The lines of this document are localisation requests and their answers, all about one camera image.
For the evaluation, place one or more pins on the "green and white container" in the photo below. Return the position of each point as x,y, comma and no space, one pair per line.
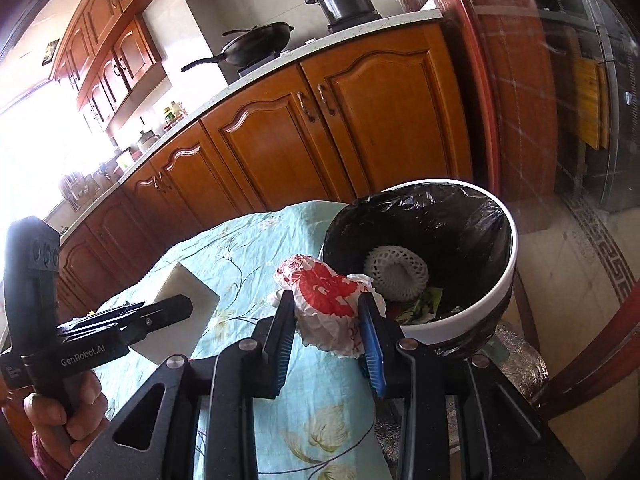
124,160

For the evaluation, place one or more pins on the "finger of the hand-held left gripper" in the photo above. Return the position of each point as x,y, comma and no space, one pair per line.
165,310
107,314

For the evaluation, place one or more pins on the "silver foil cushion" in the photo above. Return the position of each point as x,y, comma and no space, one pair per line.
520,365

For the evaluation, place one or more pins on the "person's left hand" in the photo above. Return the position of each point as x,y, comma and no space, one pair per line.
75,425

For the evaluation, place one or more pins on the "white kitchen countertop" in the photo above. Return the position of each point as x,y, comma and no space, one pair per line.
400,17

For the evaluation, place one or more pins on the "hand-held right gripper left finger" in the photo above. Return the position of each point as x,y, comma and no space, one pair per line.
285,350

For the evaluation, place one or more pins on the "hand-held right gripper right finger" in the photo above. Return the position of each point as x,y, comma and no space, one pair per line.
372,355

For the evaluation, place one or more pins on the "white red-print plastic bag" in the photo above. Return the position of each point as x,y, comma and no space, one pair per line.
325,295

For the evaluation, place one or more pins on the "wooden upper cabinets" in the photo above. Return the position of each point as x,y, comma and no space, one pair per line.
100,10

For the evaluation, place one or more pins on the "wooden cabinets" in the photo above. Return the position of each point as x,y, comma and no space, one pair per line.
390,110
100,10

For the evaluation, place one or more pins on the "wooden lower cabinets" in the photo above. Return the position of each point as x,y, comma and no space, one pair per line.
390,110

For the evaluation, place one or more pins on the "black bin liner bag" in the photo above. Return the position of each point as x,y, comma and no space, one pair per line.
450,240

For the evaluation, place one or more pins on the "white trash bin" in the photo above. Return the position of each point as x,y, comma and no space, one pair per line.
480,305

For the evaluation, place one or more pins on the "white foam fruit net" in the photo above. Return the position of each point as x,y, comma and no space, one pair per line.
395,270

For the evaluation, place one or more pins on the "small rice cooker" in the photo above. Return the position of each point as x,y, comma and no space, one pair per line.
147,141

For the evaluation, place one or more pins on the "green wrapper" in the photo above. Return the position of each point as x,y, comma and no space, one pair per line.
425,305

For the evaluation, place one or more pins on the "dish rack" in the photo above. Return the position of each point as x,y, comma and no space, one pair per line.
75,187

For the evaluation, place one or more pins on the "white and red milk carton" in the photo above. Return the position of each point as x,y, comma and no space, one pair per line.
185,285

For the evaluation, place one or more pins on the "light blue floral tablecloth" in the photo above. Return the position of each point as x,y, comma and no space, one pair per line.
260,270

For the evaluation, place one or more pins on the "kitchen window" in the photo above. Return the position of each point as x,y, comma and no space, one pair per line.
40,160

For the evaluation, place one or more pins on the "red-framed glass sliding door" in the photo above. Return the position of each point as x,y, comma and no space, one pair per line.
482,85

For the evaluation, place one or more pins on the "ceiling vent fixture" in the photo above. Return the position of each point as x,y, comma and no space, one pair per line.
50,52

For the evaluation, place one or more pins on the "black wok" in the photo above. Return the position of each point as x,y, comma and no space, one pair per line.
260,40

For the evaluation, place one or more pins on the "yellow folding chair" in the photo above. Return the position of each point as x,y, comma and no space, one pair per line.
590,105

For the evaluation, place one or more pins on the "yellow-label bottle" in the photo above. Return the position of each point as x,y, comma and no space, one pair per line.
172,111

